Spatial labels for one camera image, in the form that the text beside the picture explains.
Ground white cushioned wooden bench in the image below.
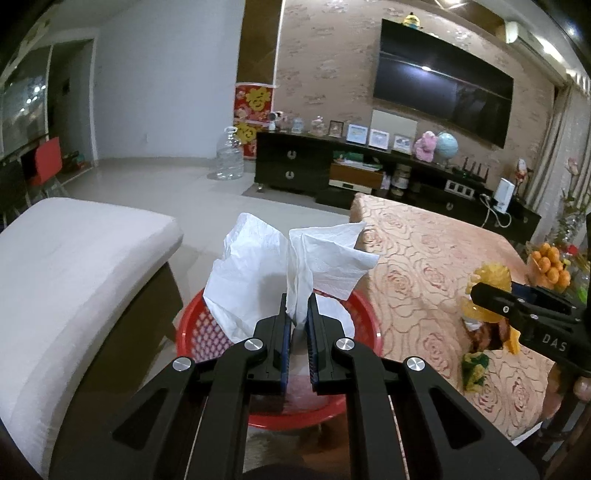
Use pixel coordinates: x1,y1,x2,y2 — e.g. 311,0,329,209
0,198,185,478

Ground glass sliding door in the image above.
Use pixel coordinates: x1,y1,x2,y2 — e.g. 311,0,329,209
0,41,51,158

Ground black flat television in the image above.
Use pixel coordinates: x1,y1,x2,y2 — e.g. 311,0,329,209
373,19,515,148

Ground pile of oranges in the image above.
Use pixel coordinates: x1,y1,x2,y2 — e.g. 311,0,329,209
530,242,572,291

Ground green snack wrapper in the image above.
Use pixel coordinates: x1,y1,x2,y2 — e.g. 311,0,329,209
462,352,491,394

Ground brown wooden drawer box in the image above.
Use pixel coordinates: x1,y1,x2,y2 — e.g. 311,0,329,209
329,164,384,192

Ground white upright box device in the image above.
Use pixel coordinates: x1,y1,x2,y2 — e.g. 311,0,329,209
494,178,515,214

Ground green papers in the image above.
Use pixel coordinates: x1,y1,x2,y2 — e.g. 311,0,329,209
332,154,384,169

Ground red plastic mesh basket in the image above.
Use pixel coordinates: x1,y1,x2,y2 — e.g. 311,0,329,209
177,286,383,431

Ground white cable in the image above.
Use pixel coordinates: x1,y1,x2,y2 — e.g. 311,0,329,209
480,194,513,229

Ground rose patterned tablecloth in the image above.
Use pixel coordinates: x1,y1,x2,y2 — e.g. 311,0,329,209
349,193,575,441

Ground black chair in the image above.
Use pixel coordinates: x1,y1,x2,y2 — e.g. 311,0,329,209
0,157,33,222

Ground red chair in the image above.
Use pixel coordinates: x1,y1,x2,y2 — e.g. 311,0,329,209
31,137,63,185

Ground light blue globe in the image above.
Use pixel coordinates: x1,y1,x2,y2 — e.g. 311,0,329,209
435,131,459,167

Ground yellow snack wrapper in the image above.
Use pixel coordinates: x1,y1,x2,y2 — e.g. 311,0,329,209
465,263,514,330

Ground glass bowl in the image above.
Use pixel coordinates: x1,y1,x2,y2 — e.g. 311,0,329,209
526,256,573,295

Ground red festive wall poster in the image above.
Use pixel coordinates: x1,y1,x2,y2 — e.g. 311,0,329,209
233,83,274,160

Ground black router with antennas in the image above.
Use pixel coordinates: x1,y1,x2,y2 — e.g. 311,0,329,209
452,157,490,181

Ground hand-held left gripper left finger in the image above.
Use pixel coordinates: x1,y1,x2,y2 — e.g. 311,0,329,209
48,294,294,480

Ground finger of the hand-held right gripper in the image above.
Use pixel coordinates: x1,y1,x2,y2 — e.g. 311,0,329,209
470,281,574,327
510,283,574,313

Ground white paper tissue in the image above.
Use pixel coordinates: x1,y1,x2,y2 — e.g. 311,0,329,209
202,212,380,346

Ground pink plush toy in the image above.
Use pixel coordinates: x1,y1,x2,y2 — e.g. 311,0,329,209
413,130,437,162

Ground dark television cabinet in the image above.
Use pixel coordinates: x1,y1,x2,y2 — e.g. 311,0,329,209
255,131,542,243

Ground brown orange snack packet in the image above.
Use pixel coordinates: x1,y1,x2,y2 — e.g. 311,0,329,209
468,318,523,356

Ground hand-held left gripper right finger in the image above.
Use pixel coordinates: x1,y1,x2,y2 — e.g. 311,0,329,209
305,292,542,480

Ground white rectangular wall board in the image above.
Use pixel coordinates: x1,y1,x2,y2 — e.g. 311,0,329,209
372,108,419,139

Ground large clear water bottle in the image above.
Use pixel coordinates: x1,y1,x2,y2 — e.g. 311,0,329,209
213,127,245,181

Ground artificial flowers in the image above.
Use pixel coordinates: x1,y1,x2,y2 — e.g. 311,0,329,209
554,157,591,250

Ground beige curtain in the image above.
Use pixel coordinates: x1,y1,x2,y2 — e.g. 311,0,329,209
526,69,591,217

